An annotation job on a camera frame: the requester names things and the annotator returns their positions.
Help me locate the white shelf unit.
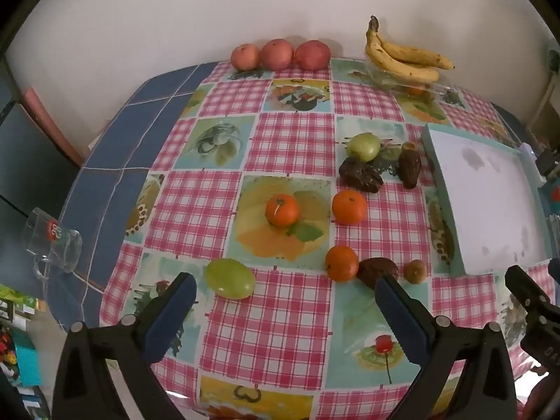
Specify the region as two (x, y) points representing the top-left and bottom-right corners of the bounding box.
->
(525, 44), (560, 141)

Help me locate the tangerine with pale stem mark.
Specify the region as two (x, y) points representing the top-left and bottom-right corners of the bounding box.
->
(265, 194), (300, 228)

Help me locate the small brown kiwi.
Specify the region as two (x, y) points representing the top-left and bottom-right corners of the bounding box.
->
(402, 259), (428, 284)

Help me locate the white power strip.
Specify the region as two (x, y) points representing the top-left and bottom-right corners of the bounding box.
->
(518, 142), (545, 184)

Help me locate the orange tangerine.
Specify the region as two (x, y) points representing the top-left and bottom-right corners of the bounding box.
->
(324, 245), (359, 282)
(331, 189), (368, 225)

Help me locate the dark chair with pink rim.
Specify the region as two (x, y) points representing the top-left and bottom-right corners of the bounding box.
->
(0, 59), (84, 246)

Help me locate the small green plum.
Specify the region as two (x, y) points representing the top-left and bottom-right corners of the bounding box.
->
(346, 133), (381, 162)

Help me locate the black power adapter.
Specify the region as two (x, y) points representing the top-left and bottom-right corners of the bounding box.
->
(536, 149), (560, 176)

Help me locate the clear plastic container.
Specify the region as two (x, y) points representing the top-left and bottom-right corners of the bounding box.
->
(365, 55), (456, 99)

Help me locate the teal box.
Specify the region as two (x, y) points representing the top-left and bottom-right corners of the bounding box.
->
(13, 332), (42, 388)

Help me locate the glass mug with red print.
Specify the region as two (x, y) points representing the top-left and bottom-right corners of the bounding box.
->
(24, 208), (84, 281)

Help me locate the white tray with teal rim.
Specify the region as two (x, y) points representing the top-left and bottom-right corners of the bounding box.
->
(422, 122), (553, 277)

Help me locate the red apple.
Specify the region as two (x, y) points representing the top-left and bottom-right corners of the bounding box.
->
(230, 44), (261, 71)
(260, 38), (295, 71)
(294, 40), (332, 71)

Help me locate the large green plum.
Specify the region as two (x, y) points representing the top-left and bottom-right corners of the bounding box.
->
(205, 258), (257, 300)

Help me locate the green printed package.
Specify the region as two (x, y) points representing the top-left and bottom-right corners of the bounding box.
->
(0, 284), (47, 316)

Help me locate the wrinkled dark brown date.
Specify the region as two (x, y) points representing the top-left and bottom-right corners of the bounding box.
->
(339, 156), (385, 194)

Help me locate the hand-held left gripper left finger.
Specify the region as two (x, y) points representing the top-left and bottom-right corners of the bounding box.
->
(52, 272), (197, 420)

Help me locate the long dark brown date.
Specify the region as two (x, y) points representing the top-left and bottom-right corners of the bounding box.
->
(397, 149), (422, 190)

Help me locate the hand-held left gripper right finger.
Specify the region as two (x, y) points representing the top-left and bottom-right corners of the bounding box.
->
(375, 273), (519, 420)

